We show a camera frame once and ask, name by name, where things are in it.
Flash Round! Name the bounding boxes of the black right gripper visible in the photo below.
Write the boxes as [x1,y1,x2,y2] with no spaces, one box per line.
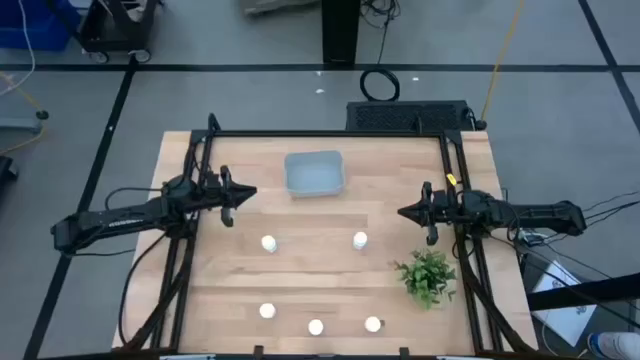
[397,181,460,247]

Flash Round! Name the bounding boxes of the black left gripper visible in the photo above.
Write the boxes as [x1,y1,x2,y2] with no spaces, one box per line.
[202,165,258,228]

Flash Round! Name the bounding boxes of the grey plastic basket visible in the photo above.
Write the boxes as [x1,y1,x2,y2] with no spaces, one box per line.
[283,149,347,199]

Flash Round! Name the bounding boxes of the green artificial plant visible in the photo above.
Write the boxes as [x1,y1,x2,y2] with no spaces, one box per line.
[393,248,459,311]

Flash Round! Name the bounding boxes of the black perforated computer case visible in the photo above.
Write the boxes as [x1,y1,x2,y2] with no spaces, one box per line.
[345,99,475,133]

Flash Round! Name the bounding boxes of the white printed paper sheet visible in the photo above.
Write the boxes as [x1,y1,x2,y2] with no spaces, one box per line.
[530,259,599,348]

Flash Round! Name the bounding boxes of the black floor bar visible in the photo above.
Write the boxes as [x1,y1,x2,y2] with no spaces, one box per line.
[526,272,640,312]

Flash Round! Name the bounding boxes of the black wheeled cart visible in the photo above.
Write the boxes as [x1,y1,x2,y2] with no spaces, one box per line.
[47,0,165,65]

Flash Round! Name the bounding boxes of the person's shoe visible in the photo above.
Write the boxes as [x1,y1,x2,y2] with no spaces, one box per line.
[587,331,640,360]

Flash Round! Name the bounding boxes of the blue plastic bin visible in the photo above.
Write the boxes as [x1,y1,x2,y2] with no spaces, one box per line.
[0,0,81,52]

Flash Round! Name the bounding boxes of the black metal table frame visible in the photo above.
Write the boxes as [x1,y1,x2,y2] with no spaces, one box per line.
[112,113,539,357]

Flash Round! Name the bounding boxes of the black coiled cable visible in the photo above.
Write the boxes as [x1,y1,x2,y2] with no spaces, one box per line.
[359,68,401,103]

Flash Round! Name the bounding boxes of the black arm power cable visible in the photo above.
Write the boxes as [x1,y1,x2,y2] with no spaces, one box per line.
[117,232,169,347]

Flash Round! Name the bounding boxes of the black tangled floor cables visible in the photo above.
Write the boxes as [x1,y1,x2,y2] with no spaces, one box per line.
[359,0,402,65]

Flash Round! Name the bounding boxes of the black vertical post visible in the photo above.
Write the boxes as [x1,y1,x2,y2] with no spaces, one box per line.
[321,0,362,65]

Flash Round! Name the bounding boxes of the yellow looped floor cable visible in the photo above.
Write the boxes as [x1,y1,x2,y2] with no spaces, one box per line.
[0,71,47,155]

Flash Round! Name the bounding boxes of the white hanging cable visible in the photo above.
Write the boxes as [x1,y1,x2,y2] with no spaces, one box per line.
[0,0,37,97]

